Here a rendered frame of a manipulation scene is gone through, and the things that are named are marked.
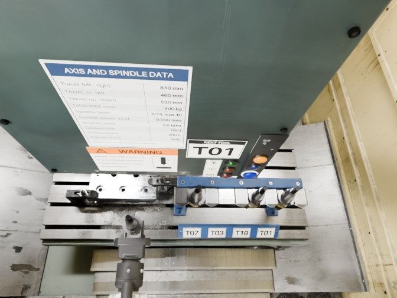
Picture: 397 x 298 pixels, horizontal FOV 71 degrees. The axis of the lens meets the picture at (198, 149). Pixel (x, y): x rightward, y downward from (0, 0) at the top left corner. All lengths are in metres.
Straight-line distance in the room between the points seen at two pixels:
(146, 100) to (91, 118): 0.09
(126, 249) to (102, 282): 0.53
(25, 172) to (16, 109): 1.35
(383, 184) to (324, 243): 0.41
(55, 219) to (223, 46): 1.23
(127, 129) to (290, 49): 0.25
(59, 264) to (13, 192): 0.44
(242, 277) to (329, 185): 0.66
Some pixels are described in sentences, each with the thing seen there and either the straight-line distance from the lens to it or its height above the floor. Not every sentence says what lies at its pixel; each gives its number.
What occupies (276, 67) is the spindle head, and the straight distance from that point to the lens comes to 0.33.
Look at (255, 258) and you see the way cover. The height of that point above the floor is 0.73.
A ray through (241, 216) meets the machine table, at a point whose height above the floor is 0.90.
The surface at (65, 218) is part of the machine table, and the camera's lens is 1.41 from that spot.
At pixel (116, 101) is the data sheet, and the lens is 0.38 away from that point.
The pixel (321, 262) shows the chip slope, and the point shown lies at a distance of 1.58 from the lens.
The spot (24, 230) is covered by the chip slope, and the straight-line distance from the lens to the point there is 1.71.
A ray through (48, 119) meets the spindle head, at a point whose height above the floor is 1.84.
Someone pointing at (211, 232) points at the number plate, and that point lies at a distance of 1.28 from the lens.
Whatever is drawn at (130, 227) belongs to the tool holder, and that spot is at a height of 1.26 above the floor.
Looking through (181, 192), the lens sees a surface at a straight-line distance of 1.03.
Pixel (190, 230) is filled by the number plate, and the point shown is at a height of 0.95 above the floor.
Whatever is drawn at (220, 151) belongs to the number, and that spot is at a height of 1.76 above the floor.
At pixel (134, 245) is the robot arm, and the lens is 1.01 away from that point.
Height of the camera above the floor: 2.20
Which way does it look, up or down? 63 degrees down
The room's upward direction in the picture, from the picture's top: 11 degrees clockwise
